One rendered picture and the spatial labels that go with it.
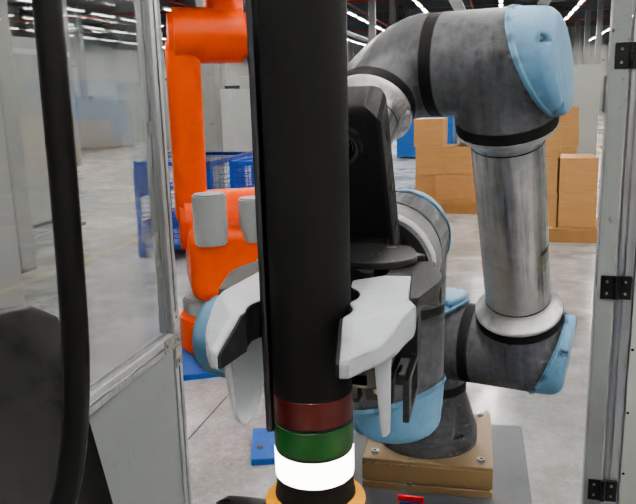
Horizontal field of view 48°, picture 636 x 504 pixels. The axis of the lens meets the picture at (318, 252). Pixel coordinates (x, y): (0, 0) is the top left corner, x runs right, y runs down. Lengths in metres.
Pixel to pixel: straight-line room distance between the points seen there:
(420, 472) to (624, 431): 1.29
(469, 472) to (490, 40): 0.60
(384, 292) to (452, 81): 0.51
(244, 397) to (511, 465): 0.90
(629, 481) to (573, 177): 5.72
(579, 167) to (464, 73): 7.08
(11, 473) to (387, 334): 0.18
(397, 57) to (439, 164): 8.74
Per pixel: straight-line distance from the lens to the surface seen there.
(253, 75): 0.28
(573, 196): 7.88
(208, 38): 4.27
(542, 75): 0.77
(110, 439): 1.61
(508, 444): 1.25
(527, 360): 1.00
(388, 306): 0.28
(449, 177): 9.54
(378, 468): 1.09
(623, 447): 2.33
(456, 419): 1.10
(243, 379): 0.31
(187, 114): 4.33
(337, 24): 0.27
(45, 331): 0.39
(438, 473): 1.08
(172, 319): 1.80
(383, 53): 0.81
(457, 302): 1.03
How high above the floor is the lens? 1.57
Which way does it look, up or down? 12 degrees down
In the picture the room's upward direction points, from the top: 1 degrees counter-clockwise
